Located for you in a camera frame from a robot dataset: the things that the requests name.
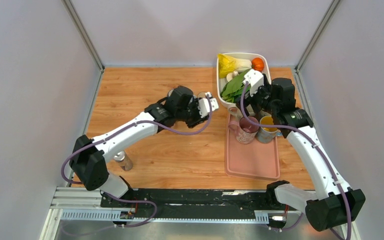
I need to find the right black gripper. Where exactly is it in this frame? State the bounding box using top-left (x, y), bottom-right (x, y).
top-left (235, 79), bottom-right (279, 118)

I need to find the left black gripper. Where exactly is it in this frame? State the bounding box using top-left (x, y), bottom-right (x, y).
top-left (175, 96), bottom-right (210, 129)

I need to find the blue butterfly mug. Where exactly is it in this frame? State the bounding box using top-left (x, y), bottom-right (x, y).
top-left (256, 115), bottom-right (279, 144)

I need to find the pink upside-down mug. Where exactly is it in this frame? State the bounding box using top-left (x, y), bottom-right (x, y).
top-left (227, 116), bottom-right (260, 144)

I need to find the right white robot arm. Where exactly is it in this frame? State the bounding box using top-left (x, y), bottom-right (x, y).
top-left (237, 75), bottom-right (366, 240)

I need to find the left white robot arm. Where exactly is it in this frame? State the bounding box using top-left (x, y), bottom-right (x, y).
top-left (61, 85), bottom-right (219, 207)

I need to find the orange small mug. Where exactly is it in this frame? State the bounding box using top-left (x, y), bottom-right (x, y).
top-left (196, 92), bottom-right (207, 100)

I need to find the green leafy vegetable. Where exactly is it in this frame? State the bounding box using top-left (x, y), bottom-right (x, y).
top-left (221, 68), bottom-right (251, 103)

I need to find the small orange pumpkin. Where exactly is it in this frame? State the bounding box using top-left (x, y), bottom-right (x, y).
top-left (251, 57), bottom-right (266, 72)

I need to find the white mushroom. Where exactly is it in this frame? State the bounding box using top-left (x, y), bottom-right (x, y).
top-left (226, 71), bottom-right (239, 82)

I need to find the white vegetable bin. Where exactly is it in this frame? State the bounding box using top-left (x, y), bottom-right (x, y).
top-left (216, 52), bottom-right (272, 108)

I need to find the yellow napa cabbage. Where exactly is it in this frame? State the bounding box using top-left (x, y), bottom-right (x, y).
top-left (217, 53), bottom-right (252, 78)

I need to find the pink plastic tray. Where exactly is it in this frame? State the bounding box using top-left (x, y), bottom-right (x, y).
top-left (224, 129), bottom-right (281, 181)

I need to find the silver metal bottle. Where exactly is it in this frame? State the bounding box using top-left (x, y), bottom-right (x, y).
top-left (113, 151), bottom-right (133, 171)

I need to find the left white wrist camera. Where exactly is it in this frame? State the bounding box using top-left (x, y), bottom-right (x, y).
top-left (198, 92), bottom-right (219, 118)

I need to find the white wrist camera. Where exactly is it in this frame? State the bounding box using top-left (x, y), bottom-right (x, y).
top-left (242, 69), bottom-right (265, 97)
top-left (198, 92), bottom-right (219, 118)

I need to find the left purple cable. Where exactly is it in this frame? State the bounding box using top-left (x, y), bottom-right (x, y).
top-left (60, 96), bottom-right (213, 229)

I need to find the purple cable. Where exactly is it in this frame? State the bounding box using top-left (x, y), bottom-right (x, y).
top-left (239, 82), bottom-right (353, 240)
top-left (60, 96), bottom-right (213, 229)

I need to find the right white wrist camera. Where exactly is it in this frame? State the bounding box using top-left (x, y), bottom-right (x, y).
top-left (242, 69), bottom-right (265, 97)

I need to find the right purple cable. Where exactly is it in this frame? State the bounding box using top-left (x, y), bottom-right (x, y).
top-left (239, 82), bottom-right (353, 240)

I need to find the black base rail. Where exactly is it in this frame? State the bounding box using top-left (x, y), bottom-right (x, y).
top-left (100, 188), bottom-right (286, 220)

